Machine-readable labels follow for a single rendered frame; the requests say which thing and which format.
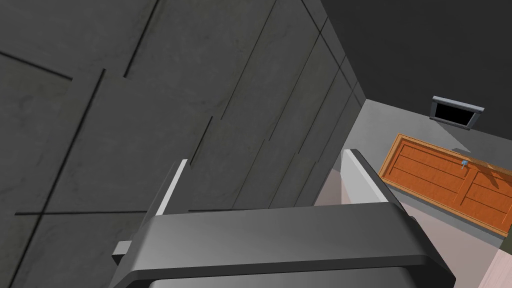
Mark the orange wooden door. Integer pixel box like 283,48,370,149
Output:
377,133,512,239

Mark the grey framed black vent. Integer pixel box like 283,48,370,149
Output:
429,95,486,131

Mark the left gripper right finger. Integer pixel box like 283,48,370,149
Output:
339,148,403,206

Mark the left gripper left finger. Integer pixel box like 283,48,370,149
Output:
145,158,189,218

